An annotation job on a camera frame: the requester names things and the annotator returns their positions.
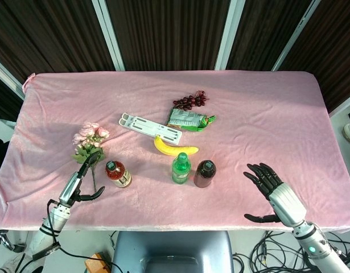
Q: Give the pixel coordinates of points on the white folding stand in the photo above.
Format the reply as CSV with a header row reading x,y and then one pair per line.
x,y
150,128

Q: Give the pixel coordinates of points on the dark red grape bunch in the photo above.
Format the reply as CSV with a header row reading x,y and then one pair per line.
x,y
190,101

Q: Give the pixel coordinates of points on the red juice bottle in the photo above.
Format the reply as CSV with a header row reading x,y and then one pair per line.
x,y
117,175

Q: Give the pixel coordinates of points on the dark cola bottle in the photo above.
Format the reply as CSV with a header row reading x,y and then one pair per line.
x,y
204,174

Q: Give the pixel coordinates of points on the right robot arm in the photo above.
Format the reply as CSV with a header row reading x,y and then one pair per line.
x,y
320,247

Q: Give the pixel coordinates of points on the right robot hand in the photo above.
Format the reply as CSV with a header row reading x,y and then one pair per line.
x,y
277,196

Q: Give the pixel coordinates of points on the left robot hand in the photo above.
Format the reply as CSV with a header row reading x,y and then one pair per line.
x,y
73,187

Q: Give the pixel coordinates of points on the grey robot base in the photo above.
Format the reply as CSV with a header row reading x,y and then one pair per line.
x,y
172,253

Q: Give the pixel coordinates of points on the green snack bag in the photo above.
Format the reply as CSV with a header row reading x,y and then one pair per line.
x,y
189,119

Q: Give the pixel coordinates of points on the orange box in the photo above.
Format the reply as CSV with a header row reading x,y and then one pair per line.
x,y
96,263

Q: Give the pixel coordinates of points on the green soda bottle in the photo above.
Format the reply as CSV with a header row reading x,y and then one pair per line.
x,y
181,169

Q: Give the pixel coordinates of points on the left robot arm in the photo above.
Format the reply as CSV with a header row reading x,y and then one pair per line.
x,y
48,236

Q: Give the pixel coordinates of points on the pink artificial rose bouquet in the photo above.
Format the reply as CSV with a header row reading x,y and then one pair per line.
x,y
89,142

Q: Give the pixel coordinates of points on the pink fleece tablecloth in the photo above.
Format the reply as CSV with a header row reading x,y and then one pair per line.
x,y
174,113

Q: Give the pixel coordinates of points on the yellow banana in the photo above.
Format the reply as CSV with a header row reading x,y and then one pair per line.
x,y
174,148

